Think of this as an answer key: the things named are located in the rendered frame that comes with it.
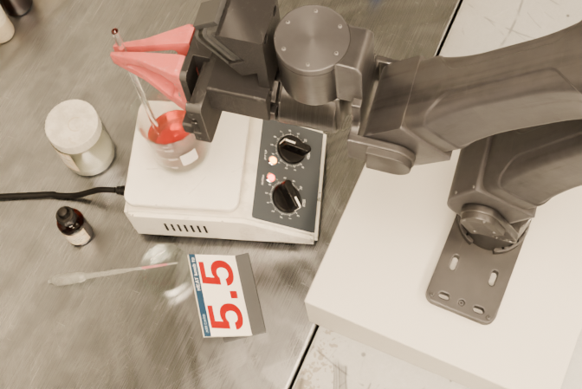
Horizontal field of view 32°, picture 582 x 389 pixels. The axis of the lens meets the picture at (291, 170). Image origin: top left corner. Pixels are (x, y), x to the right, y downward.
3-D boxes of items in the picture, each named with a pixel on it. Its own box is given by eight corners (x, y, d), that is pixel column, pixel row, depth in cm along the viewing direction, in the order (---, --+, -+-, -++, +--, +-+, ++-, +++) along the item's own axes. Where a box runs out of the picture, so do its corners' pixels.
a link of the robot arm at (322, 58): (256, 84, 73) (417, 121, 71) (290, -15, 76) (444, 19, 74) (271, 145, 84) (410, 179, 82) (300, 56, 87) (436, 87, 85)
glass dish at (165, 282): (201, 284, 107) (197, 278, 105) (154, 307, 107) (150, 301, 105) (181, 241, 109) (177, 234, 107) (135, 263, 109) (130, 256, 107)
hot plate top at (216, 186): (251, 108, 106) (250, 104, 106) (238, 213, 102) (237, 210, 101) (141, 103, 108) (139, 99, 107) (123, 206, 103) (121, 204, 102)
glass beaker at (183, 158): (221, 132, 105) (208, 94, 97) (201, 185, 103) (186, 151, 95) (158, 116, 106) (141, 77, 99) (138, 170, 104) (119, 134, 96)
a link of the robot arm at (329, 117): (260, 94, 79) (345, 113, 78) (279, 33, 81) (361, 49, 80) (268, 130, 86) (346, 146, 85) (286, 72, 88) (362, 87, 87)
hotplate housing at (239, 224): (327, 139, 113) (324, 106, 106) (318, 249, 108) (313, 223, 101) (135, 129, 115) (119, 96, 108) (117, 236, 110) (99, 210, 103)
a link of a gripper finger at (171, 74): (93, 59, 82) (202, 81, 81) (121, -13, 85) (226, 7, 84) (113, 97, 89) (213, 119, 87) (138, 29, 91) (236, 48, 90)
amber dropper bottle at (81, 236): (69, 220, 112) (50, 196, 105) (95, 222, 111) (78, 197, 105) (64, 245, 110) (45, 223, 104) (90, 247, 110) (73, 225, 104)
